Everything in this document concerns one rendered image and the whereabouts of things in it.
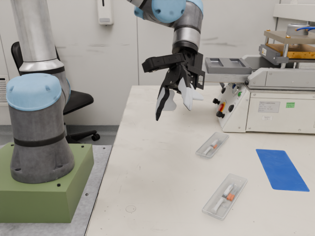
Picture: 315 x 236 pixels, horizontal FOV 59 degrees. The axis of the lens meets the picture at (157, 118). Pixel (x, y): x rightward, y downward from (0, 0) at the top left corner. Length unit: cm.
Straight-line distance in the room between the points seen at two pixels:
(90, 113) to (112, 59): 57
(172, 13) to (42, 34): 34
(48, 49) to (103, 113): 200
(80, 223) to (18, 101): 31
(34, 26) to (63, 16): 185
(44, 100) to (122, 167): 35
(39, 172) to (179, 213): 35
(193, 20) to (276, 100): 48
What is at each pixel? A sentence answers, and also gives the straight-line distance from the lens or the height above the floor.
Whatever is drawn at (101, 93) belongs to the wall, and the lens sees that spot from 269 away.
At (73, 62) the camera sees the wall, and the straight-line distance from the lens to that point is 267.
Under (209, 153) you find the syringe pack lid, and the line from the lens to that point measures 93.
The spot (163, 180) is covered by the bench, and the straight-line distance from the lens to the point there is 82.
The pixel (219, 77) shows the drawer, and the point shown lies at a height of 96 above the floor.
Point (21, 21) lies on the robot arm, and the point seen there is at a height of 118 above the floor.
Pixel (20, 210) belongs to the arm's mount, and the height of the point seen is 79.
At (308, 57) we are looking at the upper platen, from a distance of 118.
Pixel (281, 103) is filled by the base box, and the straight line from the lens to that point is 112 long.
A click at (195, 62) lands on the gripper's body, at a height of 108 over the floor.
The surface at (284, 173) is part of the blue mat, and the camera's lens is 94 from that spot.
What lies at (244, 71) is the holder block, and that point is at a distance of 113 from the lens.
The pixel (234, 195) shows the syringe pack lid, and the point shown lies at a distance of 76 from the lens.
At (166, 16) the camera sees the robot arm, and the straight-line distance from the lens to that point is 64.
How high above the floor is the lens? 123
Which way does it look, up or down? 23 degrees down
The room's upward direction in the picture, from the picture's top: straight up
